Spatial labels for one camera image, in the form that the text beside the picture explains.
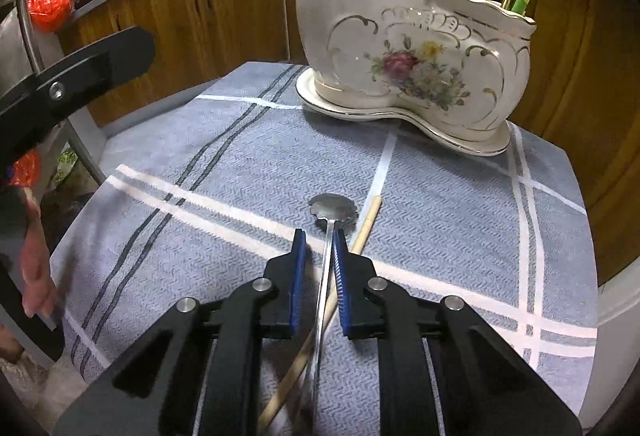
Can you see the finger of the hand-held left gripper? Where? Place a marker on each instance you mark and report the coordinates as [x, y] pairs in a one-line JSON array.
[[75, 76]]

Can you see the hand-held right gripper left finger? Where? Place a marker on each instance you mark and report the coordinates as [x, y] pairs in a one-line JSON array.
[[300, 266]]

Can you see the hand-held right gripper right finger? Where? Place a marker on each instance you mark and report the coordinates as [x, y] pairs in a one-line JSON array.
[[341, 266]]

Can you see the wooden chopstick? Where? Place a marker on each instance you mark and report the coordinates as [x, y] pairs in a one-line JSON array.
[[367, 226]]

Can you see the scalloped metal spoon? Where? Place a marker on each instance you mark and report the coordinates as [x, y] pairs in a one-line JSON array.
[[332, 208]]

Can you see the floral ceramic utensil holder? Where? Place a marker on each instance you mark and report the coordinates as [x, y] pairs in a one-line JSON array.
[[360, 16]]

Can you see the person's left hand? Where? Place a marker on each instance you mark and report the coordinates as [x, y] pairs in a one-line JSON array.
[[36, 271]]

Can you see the grey striped table cloth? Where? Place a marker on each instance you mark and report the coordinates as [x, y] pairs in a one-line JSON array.
[[200, 166]]

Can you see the white ceramic drip tray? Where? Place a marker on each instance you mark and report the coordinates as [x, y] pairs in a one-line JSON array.
[[480, 147]]

